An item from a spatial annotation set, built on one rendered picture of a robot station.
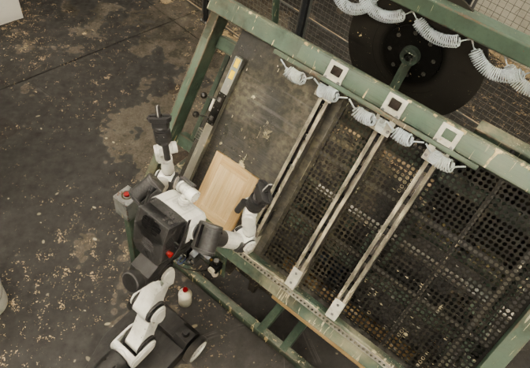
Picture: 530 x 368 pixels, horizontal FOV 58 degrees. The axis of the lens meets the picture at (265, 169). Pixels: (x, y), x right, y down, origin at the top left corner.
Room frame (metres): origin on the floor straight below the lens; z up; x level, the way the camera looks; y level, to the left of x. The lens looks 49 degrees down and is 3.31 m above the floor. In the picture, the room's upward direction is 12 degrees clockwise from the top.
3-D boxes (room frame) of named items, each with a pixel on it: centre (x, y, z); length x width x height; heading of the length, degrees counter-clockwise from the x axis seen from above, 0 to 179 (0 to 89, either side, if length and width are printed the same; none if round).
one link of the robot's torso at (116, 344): (1.02, 0.58, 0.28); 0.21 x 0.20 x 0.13; 151
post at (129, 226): (1.65, 0.78, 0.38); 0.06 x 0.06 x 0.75; 61
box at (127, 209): (1.65, 0.78, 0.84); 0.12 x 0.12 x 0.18; 61
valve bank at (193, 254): (1.50, 0.37, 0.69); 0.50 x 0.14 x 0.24; 61
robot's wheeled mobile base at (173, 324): (1.04, 0.56, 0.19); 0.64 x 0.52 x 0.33; 151
